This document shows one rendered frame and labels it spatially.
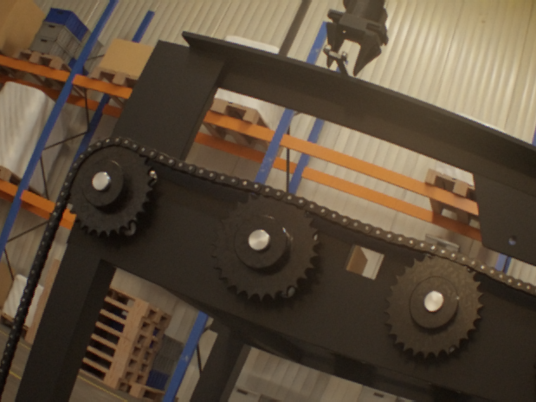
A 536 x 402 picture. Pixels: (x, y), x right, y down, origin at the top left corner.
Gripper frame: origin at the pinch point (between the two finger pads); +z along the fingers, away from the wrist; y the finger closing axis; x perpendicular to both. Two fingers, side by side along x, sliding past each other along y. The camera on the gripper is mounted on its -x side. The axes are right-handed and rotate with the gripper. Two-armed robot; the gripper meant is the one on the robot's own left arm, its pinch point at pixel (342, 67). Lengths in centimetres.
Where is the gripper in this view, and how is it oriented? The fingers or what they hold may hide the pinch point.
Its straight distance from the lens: 159.3
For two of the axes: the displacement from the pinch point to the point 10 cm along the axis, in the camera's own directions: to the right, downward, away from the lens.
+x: -2.5, -2.8, -9.3
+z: -3.8, 9.1, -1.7
